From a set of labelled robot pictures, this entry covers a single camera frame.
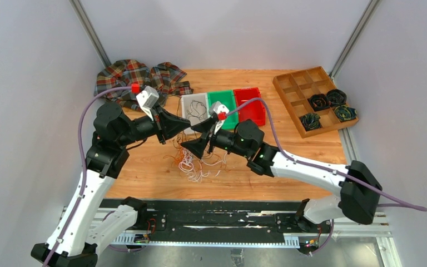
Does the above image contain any white cable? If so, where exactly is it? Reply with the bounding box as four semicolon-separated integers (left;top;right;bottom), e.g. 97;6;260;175
178;149;229;184

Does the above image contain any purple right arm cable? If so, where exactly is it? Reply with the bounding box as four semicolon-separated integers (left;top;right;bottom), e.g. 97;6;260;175
217;97;427;255

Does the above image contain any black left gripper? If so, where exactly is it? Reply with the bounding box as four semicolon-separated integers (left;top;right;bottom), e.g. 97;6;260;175
117;101;191;147

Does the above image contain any wooden compartment tray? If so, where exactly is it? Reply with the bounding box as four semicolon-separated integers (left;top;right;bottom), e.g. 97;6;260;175
272;66;359;138

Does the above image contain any rolled dark sock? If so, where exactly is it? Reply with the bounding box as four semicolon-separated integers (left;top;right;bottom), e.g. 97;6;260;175
326;88;347;107
307;93;330;111
299;113;322;131
334;105;357;122

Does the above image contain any black cable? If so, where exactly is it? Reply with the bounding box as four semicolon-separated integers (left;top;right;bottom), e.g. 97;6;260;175
175;97;200;148
186;99;211;126

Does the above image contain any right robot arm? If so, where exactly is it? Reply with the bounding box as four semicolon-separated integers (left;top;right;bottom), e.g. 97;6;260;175
181;120;382;232

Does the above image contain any white plastic bin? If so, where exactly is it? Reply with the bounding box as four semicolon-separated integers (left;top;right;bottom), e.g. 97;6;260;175
181;93;210;126

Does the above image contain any plaid cloth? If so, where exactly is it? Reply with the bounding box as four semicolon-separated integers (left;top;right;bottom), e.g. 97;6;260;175
94;60;193;107

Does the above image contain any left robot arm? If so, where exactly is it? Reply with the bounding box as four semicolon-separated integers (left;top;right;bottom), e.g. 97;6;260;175
31;102;191;266

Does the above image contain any orange cable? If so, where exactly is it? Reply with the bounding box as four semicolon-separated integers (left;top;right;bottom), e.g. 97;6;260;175
163;138;200;172

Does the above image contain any red plastic bin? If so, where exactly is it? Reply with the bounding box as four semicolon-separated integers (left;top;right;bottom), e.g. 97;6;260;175
233;87;266;126

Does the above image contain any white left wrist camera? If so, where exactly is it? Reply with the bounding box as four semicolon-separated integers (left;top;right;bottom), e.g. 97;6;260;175
136;86;159;121

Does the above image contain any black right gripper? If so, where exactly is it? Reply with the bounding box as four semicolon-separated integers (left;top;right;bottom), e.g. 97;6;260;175
181;117;250;159

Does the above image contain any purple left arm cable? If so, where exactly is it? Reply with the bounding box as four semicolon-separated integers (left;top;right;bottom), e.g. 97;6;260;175
42;83;141;267

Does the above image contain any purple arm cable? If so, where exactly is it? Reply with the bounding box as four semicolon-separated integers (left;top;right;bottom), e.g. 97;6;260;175
217;97;427;255
42;83;141;267

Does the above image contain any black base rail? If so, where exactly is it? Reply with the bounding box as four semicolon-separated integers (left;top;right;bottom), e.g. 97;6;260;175
125;200;331;245

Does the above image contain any green plastic bin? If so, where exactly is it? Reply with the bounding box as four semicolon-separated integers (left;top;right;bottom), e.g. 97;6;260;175
206;90;239;131

